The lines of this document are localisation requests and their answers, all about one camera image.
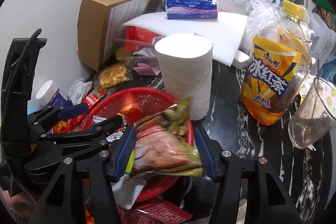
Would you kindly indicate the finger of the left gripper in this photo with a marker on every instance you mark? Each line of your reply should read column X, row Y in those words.
column 71, row 112
column 78, row 144

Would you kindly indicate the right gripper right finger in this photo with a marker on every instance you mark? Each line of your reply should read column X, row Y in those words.
column 268, row 200

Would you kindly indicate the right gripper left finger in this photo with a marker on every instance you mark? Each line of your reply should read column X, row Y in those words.
column 63, row 198

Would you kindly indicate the green white snack packet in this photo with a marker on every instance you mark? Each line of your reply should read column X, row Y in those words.
column 127, row 190

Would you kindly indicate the red gold snack bag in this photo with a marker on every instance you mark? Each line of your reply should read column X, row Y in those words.
column 130, row 108

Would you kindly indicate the dark red triangular snack bag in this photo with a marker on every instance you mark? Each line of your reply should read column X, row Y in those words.
column 155, row 211

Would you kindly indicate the green meat snack bag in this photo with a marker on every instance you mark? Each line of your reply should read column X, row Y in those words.
column 161, row 147

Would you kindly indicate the white red peanut snack bag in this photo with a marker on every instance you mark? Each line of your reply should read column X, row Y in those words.
column 118, row 134

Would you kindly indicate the white lid supplement jar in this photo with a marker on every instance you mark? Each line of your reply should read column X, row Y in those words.
column 50, row 95

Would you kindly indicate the white desiccant sachet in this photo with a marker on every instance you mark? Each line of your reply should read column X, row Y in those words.
column 79, row 90

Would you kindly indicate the red plastic mesh basket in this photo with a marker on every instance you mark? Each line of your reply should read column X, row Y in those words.
column 152, row 101

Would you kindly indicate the yellow crumb snack bag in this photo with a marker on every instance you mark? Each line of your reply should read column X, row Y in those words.
column 112, row 75

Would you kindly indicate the clear glass cup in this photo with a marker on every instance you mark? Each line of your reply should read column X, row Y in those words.
column 315, row 116

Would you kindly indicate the clear plastic container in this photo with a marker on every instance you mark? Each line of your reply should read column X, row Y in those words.
column 136, row 51

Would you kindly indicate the brown cardboard box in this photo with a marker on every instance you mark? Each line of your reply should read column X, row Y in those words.
column 98, row 24

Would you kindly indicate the iced tea bottle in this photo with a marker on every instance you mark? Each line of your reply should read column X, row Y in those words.
column 279, row 62

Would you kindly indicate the white paper towel roll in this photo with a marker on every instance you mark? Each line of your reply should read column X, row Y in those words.
column 186, row 64

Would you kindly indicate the white foam sheet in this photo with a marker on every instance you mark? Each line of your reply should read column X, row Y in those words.
column 226, row 32

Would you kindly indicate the blue tissue pack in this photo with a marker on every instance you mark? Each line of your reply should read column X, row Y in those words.
column 191, row 9

